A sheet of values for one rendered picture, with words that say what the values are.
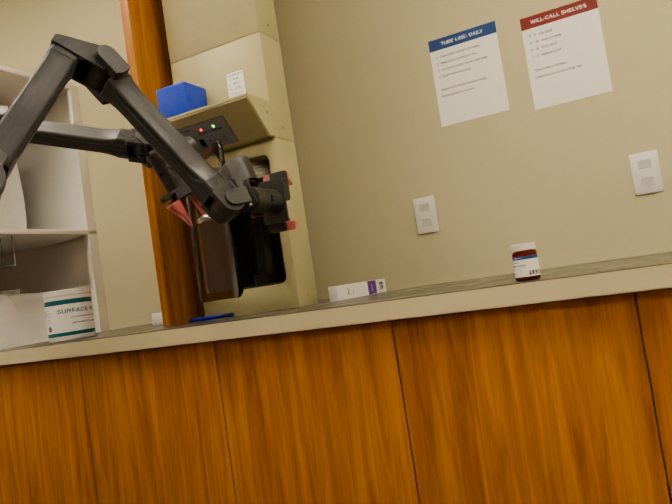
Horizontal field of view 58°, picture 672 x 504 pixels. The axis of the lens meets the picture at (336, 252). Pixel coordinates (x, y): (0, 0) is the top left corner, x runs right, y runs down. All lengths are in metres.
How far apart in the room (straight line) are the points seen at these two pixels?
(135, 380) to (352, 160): 0.98
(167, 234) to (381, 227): 0.68
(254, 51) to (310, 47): 0.46
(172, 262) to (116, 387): 0.38
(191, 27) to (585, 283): 1.33
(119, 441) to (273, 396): 0.49
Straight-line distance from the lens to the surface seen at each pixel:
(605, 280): 1.13
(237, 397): 1.45
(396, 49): 2.06
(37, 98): 1.29
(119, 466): 1.75
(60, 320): 1.93
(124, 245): 2.62
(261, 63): 1.76
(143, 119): 1.33
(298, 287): 1.64
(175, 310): 1.80
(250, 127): 1.67
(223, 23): 1.87
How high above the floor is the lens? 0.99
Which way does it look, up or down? 3 degrees up
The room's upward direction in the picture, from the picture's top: 9 degrees counter-clockwise
